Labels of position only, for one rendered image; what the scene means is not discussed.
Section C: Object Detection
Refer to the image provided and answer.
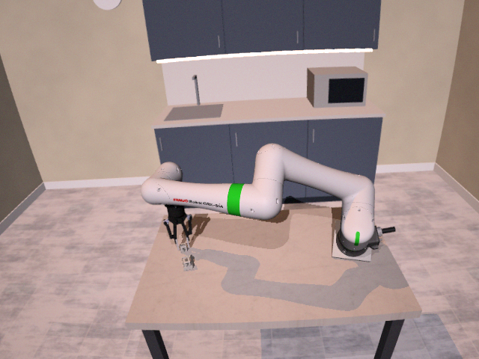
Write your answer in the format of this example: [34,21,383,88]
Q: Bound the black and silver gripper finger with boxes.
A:
[163,219,179,250]
[180,214,192,248]

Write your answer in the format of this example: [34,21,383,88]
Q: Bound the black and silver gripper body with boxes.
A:
[167,206,187,225]

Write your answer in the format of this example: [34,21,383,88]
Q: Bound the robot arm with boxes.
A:
[141,144,396,257]

